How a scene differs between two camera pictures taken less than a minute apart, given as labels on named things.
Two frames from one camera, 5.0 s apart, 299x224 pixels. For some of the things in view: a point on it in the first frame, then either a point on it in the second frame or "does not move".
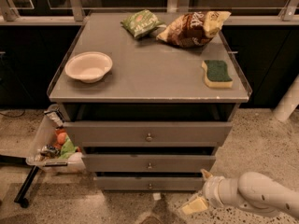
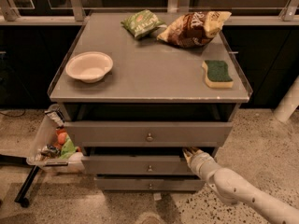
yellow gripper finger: x=206 y=175 → x=197 y=152
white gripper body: x=210 y=190 → x=199 y=161
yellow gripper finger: x=195 y=204 → x=188 y=155
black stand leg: x=21 y=161 does not move
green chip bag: x=142 y=22 does not move
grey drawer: x=148 y=162 does not move
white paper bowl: x=89 y=66 does not move
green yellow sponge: x=216 y=74 does not move
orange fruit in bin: x=61 y=137 does not move
